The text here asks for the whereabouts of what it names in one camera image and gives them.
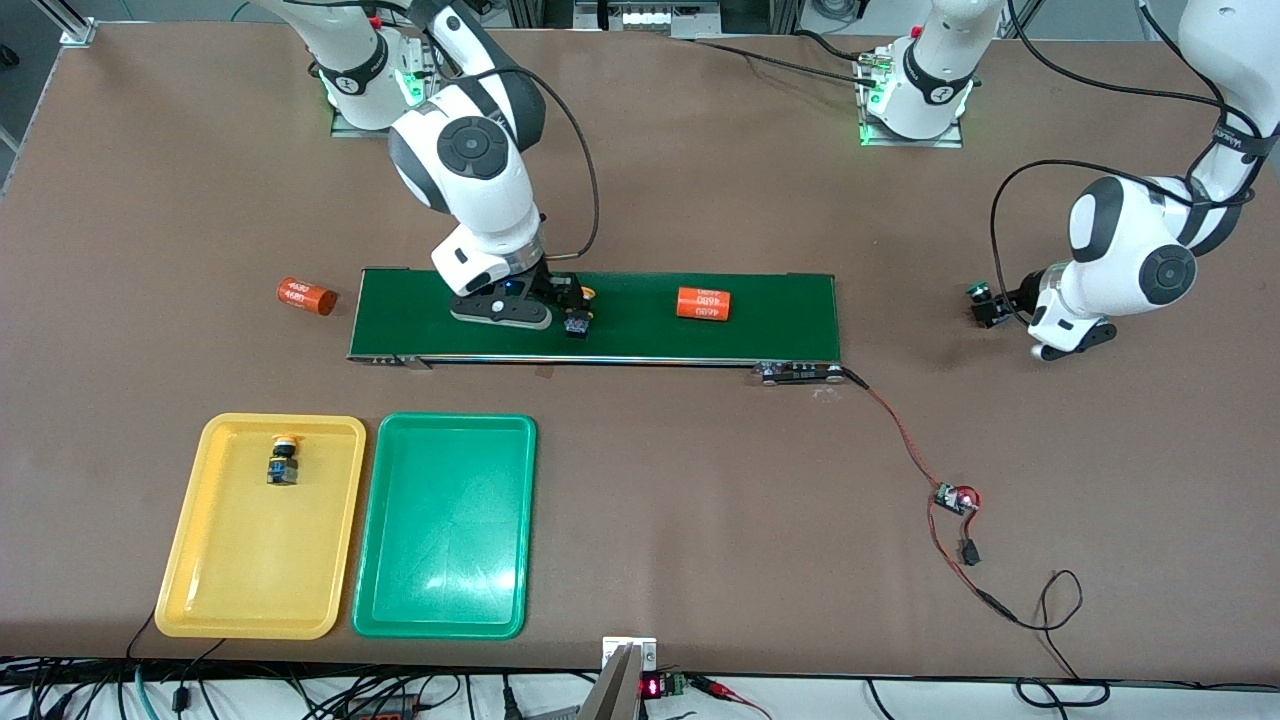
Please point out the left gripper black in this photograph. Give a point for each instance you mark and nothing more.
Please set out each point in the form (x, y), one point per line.
(1021, 298)

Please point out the red clip leads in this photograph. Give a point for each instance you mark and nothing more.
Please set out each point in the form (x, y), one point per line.
(720, 690)

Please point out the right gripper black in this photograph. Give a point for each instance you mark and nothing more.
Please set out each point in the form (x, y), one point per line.
(553, 288)

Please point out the small green controller board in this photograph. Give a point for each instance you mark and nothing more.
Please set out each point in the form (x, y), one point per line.
(955, 498)

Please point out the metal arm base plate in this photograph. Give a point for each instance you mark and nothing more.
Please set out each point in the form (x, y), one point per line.
(436, 110)
(950, 140)

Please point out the small black plug connector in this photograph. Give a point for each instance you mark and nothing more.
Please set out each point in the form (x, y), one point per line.
(969, 552)

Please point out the yellow plastic tray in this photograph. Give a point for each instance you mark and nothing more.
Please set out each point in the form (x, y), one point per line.
(230, 560)

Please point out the green plastic tray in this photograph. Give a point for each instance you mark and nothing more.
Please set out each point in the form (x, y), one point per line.
(445, 520)

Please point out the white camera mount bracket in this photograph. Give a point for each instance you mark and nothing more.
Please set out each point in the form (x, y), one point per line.
(645, 650)

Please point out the grey metal mount bar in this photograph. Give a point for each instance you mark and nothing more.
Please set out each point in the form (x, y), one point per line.
(610, 695)

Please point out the green conveyor belt unit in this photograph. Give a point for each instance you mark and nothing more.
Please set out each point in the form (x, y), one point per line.
(640, 340)

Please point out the aluminium frame post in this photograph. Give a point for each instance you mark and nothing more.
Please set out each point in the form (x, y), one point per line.
(70, 25)

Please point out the orange 4680 cylinder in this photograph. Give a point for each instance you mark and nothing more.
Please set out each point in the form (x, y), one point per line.
(305, 297)
(704, 304)

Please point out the silver lit device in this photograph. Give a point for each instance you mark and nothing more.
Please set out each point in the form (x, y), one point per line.
(645, 17)

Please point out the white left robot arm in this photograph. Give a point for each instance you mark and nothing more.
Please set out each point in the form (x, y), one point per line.
(1130, 250)

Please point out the green push button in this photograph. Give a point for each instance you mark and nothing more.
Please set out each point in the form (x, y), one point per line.
(985, 312)

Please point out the small red digit display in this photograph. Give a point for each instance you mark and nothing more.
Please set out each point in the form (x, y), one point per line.
(655, 687)

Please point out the orange power strip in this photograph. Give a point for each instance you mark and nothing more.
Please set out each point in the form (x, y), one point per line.
(380, 712)

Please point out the yellow push button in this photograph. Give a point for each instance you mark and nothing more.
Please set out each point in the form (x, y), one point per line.
(283, 465)
(577, 326)

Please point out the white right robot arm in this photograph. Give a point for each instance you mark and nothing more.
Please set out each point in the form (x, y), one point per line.
(465, 150)

